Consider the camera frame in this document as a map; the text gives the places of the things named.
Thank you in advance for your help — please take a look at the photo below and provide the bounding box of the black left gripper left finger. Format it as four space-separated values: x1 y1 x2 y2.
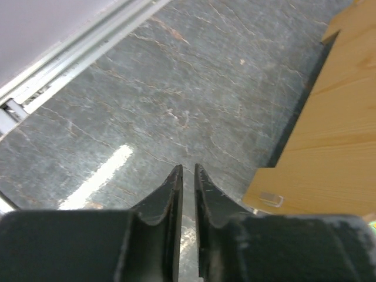
1 165 183 281

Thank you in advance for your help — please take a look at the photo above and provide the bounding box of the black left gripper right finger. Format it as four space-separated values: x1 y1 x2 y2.
194 164 375 281

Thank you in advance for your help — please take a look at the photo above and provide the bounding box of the wooden pet bed frame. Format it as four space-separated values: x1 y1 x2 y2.
243 1 375 216

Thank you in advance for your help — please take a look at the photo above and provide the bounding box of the lemon print cushion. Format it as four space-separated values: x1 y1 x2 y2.
369 220 376 229

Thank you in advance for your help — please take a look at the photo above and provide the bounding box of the aluminium frame rail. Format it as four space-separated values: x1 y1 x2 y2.
0 0 174 212

